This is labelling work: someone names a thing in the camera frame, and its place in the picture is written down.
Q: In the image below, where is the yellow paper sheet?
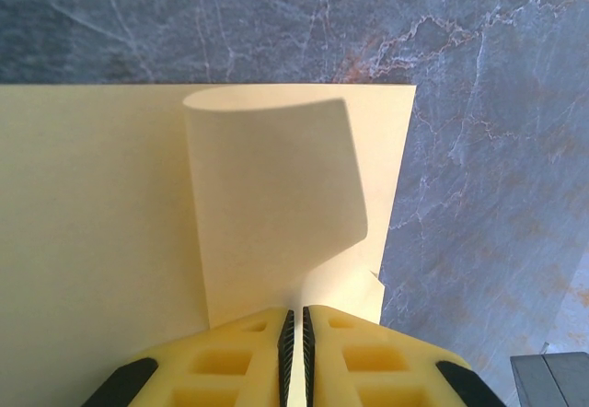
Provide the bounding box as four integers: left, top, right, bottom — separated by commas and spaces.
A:
0, 83, 418, 407

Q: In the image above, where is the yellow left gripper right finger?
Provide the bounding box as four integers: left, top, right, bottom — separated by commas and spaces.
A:
301, 304, 505, 407

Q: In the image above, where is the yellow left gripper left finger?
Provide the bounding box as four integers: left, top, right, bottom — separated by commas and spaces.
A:
82, 305, 296, 407

